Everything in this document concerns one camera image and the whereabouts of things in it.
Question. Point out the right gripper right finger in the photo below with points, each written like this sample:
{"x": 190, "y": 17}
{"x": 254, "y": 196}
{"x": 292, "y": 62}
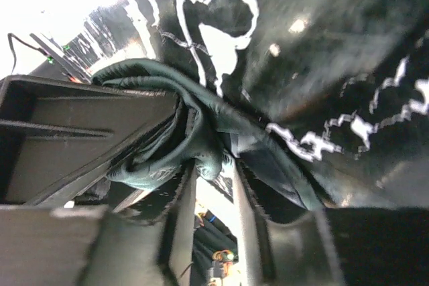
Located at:
{"x": 298, "y": 253}

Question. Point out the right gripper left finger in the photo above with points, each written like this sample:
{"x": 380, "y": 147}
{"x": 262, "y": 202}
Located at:
{"x": 153, "y": 247}

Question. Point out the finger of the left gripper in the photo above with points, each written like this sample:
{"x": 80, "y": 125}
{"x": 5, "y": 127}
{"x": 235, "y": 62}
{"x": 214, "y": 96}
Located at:
{"x": 59, "y": 138}

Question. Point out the dark green fern tie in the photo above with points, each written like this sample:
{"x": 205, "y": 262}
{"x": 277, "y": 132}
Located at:
{"x": 193, "y": 133}

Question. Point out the black marble pattern mat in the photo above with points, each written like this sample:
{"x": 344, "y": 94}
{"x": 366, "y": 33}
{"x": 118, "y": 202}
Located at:
{"x": 340, "y": 85}

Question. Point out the aluminium rail frame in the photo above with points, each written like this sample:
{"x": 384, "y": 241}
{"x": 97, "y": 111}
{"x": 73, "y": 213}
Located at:
{"x": 62, "y": 55}

